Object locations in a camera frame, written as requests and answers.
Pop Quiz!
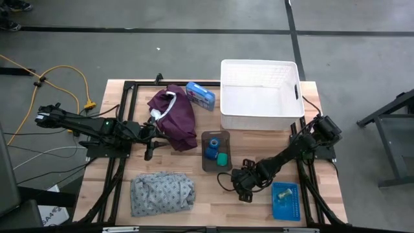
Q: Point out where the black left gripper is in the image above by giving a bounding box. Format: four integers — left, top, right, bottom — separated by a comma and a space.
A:
142, 116, 169, 162

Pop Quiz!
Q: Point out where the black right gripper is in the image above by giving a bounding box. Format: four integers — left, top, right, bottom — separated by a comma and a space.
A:
231, 158, 260, 203

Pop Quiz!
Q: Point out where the maroon cloth garment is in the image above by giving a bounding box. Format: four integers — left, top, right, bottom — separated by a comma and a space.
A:
147, 83, 199, 152

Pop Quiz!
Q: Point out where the grey striped patterned gown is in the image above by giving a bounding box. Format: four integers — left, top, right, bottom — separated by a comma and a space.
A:
130, 171, 197, 217

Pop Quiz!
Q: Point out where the grey translucent plastic bin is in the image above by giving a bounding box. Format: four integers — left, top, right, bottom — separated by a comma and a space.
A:
201, 130, 233, 173

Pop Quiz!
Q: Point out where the blue perforated plastic tray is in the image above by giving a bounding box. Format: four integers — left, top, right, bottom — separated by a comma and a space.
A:
270, 181, 301, 222

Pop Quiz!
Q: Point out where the blue first aid kit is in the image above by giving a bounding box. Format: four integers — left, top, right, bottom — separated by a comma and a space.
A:
185, 81, 216, 112

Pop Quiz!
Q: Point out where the white perforated plastic basket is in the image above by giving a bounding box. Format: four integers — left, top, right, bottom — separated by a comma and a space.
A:
220, 59, 305, 131

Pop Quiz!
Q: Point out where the white printed box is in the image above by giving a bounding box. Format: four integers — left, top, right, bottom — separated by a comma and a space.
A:
38, 184, 71, 227

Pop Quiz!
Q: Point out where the black metal stand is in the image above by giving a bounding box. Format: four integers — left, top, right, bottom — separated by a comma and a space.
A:
356, 89, 414, 188

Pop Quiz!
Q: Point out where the black floor stand foot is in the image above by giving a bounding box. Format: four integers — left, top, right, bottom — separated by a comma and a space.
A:
0, 67, 36, 77

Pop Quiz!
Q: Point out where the dark chair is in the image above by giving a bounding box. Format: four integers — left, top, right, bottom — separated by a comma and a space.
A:
0, 126, 43, 233

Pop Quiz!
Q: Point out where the person's shoe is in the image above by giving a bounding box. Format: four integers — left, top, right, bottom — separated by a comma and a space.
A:
0, 14, 22, 32
3, 0, 34, 13

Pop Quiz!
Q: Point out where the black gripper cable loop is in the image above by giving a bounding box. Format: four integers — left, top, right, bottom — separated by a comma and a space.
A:
216, 172, 242, 192

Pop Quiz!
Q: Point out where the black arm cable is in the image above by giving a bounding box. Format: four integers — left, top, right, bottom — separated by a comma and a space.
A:
302, 95, 323, 117

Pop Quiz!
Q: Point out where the white floor cable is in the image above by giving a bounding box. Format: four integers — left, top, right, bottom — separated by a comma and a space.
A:
12, 145, 90, 171

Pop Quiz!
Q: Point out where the black floor cable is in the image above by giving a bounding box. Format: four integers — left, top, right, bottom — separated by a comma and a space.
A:
16, 158, 98, 185
3, 128, 69, 136

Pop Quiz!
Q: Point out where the yellow power cable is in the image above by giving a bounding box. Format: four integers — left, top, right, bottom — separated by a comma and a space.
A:
0, 54, 97, 146

